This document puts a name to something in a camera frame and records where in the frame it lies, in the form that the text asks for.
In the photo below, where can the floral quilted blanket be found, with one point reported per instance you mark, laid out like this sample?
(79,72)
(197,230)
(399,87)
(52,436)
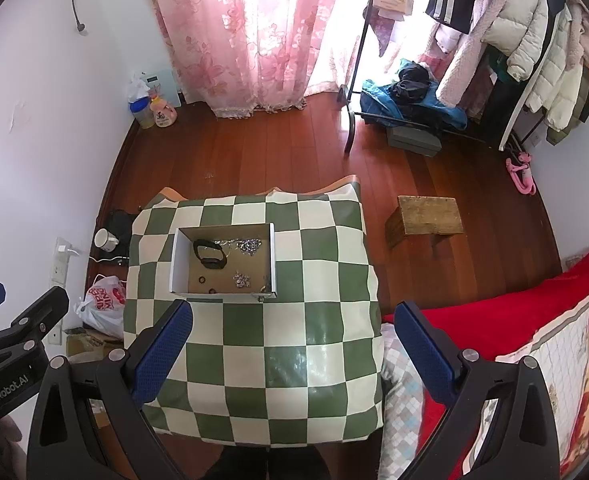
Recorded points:
(559,360)

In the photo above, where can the white bathroom scale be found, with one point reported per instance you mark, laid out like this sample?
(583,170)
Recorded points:
(167,82)

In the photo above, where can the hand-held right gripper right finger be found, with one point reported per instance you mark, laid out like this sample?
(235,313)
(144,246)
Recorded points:
(427,355)

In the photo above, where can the silver cardboard box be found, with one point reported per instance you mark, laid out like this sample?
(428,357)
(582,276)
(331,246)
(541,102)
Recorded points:
(182,265)

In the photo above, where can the pink floral curtain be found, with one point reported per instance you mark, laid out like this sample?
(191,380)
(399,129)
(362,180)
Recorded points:
(234,35)

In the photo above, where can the small wooden stool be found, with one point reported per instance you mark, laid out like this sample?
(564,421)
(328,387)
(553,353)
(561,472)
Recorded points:
(429,215)

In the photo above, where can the white wall socket strip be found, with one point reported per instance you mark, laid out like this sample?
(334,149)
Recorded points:
(58,267)

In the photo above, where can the white mug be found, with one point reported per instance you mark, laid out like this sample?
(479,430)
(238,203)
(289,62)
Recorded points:
(105,240)

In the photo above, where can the green white checkered tablecloth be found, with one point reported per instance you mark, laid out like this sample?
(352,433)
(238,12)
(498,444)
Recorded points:
(299,320)

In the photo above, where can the grey flat box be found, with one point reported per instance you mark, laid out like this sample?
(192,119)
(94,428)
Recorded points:
(414,140)

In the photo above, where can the red blanket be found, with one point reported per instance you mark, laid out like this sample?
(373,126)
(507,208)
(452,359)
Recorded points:
(474,325)

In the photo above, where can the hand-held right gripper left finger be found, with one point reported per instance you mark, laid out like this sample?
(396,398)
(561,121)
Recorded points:
(162,355)

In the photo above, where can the red and white plastic bag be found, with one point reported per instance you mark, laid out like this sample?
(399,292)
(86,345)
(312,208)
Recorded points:
(104,302)

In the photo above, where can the peach plastic bottle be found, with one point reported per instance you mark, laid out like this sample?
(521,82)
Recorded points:
(163,114)

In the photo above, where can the pink clothes hangers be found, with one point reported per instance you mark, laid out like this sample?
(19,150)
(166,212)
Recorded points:
(522,172)

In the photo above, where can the black clothes rack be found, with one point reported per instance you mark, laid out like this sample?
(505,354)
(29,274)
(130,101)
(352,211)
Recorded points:
(359,60)

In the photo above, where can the brown cardboard box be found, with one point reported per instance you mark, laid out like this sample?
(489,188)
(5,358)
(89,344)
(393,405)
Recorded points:
(87,346)

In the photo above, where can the black bag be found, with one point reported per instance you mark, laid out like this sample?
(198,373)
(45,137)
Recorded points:
(122,222)

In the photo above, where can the white puffer coat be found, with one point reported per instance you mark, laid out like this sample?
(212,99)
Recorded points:
(559,80)

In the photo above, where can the black garment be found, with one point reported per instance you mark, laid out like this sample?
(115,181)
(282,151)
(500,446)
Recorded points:
(414,80)

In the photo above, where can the white fleece coat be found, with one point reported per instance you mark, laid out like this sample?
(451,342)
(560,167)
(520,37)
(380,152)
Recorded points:
(474,45)

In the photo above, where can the blue jacket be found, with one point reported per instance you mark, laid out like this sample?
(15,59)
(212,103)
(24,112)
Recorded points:
(424,107)

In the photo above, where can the yellow bottle with blue cap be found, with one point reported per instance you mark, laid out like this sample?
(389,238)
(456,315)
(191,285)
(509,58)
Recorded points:
(142,114)

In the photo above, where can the black fitness band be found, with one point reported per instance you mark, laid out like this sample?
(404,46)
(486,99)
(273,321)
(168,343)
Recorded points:
(208,264)

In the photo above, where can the pastel patchwork quilt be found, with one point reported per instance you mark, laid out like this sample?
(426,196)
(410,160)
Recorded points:
(399,410)

